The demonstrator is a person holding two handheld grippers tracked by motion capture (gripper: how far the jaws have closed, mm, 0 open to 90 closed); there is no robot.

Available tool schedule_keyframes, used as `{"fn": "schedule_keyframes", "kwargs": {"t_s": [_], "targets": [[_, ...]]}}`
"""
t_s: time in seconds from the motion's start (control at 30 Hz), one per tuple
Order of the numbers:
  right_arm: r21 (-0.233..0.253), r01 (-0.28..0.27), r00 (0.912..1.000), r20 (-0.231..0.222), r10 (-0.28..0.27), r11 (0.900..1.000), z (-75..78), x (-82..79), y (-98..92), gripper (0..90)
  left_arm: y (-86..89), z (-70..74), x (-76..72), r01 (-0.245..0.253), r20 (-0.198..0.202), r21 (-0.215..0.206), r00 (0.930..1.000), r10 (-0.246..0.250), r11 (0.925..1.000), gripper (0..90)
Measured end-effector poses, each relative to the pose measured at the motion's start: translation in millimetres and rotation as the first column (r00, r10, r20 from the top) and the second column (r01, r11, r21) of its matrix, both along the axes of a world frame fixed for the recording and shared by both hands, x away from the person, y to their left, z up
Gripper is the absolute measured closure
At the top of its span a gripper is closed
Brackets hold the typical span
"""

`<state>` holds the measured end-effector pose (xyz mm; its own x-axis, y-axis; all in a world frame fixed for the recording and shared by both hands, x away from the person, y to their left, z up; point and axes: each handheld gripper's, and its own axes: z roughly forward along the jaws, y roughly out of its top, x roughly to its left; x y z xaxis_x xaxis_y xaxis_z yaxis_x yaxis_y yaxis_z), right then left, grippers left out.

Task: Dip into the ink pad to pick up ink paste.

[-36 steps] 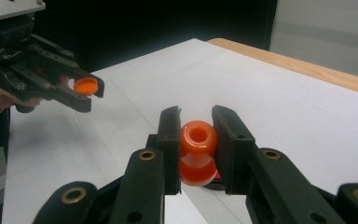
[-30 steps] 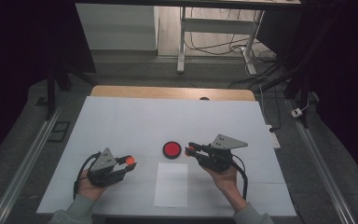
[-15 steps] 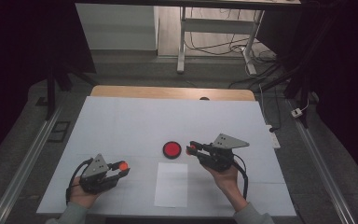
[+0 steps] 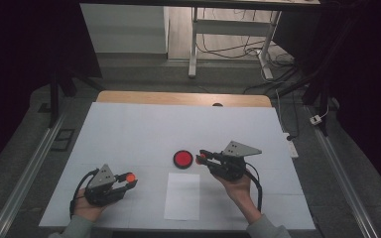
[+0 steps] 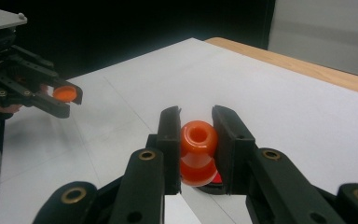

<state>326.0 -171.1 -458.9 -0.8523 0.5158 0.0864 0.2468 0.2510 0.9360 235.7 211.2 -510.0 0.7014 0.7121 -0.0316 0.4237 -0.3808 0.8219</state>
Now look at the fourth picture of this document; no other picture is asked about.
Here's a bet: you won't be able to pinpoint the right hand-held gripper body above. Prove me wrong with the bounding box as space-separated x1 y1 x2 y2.
207 140 263 182

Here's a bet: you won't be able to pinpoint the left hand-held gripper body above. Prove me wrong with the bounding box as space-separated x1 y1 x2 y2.
84 164 127 208

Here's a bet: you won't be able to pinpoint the round red ink pad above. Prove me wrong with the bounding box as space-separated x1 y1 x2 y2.
173 149 194 171

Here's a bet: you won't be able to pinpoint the small white paper sheet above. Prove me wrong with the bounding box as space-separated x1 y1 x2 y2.
163 172 201 222

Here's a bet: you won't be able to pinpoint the person's left hand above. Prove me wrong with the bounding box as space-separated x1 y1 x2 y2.
72 187 109 223

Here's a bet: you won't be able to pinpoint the person's right hand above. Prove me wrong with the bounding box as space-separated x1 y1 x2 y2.
212 165 256 214

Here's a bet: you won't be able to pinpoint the large white table cover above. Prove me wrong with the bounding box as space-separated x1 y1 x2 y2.
39 101 317 231

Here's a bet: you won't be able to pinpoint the white power strip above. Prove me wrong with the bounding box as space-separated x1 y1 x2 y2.
282 132 300 159

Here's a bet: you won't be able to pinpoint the white plug adapter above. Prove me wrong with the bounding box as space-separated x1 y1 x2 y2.
310 105 330 126

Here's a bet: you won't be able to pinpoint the black stand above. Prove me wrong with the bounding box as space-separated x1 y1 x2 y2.
47 62 107 129
274 6 361 137

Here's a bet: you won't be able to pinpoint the white-legged desk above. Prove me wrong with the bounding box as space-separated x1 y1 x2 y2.
78 0 321 80

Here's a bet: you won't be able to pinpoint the white cabinet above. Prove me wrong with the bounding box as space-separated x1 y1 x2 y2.
79 3 170 55

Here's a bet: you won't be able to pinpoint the black curtain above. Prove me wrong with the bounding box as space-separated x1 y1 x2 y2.
0 0 103 181
272 0 381 202

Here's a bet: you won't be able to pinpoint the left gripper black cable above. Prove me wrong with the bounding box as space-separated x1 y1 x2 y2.
68 168 100 220

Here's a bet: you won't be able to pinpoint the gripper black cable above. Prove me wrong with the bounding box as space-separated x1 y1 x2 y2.
243 162 264 213
68 168 100 220

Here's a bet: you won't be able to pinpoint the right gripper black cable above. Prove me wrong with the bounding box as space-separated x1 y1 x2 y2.
243 162 264 213

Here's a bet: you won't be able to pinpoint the black floor socket frame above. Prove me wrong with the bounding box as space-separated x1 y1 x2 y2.
50 128 76 153

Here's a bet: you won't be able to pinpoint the aluminium floor rail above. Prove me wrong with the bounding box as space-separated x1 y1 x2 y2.
0 112 67 238
305 104 380 238

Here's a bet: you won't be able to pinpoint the black floor cables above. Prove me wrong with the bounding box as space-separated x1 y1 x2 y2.
196 8 301 95

